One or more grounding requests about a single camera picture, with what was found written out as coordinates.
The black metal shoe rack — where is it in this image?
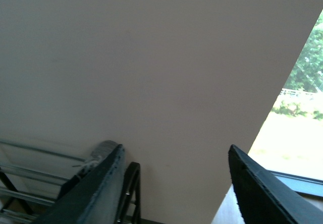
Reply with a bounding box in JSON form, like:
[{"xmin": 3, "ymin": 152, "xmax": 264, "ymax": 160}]
[{"xmin": 1, "ymin": 140, "xmax": 142, "ymax": 223}]

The grey knit sneaker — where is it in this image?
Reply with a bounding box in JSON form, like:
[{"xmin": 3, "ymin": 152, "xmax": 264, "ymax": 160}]
[{"xmin": 74, "ymin": 140, "xmax": 118, "ymax": 180}]

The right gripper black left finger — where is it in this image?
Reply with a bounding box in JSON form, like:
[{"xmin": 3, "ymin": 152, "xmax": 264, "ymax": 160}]
[{"xmin": 34, "ymin": 144, "xmax": 126, "ymax": 223}]

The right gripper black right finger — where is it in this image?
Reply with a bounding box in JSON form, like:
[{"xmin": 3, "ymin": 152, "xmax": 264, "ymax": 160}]
[{"xmin": 228, "ymin": 145, "xmax": 322, "ymax": 223}]

